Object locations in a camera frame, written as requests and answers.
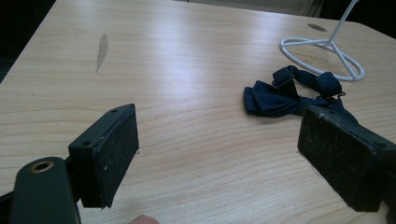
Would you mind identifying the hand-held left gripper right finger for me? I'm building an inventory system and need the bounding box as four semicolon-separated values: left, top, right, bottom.
297;105;396;213

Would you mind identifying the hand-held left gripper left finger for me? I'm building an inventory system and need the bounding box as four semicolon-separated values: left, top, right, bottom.
67;103;140;209

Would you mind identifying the white wire display rack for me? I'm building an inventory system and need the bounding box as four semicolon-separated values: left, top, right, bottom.
278;0;366;82

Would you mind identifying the dark blue bow tie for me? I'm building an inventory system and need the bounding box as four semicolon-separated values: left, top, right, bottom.
243;64;359;125

